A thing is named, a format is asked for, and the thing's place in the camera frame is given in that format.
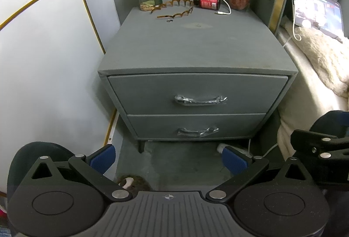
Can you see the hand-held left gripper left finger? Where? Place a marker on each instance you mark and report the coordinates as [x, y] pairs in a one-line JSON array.
[[105, 157]]

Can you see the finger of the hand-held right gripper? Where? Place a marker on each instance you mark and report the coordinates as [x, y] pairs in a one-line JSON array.
[[321, 144]]

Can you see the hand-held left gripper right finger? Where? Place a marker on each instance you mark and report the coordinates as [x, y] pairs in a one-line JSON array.
[[234, 162]]

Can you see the white power strip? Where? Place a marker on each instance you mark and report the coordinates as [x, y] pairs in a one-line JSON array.
[[220, 147]]

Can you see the bed with cream sheet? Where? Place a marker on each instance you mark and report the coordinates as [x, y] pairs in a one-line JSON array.
[[300, 97]]

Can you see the brown fuzzy slipper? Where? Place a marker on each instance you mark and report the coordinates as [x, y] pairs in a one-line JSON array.
[[139, 182]]

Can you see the cream fluffy blanket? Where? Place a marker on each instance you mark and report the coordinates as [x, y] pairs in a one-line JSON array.
[[321, 56]]

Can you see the tablet with lit screen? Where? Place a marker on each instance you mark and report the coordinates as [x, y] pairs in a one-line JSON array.
[[313, 7]]

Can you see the grey nightstand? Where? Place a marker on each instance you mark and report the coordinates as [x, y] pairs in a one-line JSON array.
[[190, 48]]

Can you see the brown spiral hair band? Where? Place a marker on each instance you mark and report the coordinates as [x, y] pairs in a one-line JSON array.
[[177, 15]]

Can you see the dark bottle with red label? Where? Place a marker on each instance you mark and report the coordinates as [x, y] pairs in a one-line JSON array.
[[207, 2]]

